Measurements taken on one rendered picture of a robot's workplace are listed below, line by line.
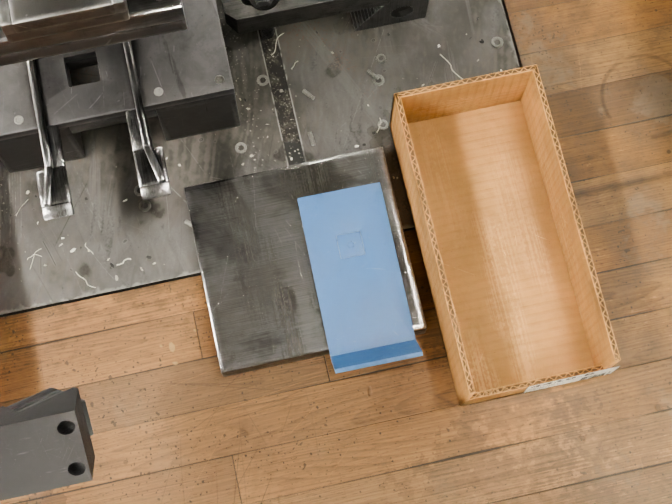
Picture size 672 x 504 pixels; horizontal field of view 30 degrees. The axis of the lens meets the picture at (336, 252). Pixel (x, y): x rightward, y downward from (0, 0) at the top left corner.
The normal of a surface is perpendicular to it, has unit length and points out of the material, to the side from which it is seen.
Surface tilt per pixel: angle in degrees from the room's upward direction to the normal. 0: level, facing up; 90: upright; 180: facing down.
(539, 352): 0
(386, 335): 0
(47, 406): 59
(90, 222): 0
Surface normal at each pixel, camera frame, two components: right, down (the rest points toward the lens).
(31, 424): 0.14, 0.25
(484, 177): 0.01, -0.25
